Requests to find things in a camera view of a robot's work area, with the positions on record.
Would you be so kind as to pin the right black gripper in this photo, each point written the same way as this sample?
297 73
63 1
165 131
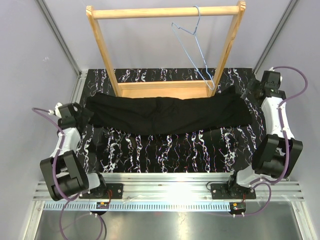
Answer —
244 95

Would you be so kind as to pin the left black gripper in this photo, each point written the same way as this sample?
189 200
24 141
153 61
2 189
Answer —
86 114

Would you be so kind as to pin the black trousers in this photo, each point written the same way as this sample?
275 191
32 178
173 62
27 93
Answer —
167 115

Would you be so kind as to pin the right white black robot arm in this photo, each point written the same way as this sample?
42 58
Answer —
277 154

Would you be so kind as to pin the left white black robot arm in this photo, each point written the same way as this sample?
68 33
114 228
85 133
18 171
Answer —
62 172

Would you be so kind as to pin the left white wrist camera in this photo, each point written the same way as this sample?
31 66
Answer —
56 112

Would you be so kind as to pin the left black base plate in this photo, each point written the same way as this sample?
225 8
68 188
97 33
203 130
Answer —
113 190

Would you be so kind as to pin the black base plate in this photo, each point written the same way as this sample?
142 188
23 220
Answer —
221 191
113 190

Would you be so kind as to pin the left aluminium frame post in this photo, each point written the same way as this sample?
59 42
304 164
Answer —
44 9

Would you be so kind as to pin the aluminium frame post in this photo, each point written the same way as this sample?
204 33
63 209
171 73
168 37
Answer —
275 34
44 9

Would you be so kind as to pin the slotted grey cable duct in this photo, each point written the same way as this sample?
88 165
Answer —
136 206

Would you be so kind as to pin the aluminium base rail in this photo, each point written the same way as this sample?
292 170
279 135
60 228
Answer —
176 187

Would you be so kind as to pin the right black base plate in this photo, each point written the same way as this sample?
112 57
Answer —
221 191

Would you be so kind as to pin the light blue wire hanger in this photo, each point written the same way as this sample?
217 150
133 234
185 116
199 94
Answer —
174 27

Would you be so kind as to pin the right aluminium frame post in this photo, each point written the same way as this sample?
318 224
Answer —
275 34

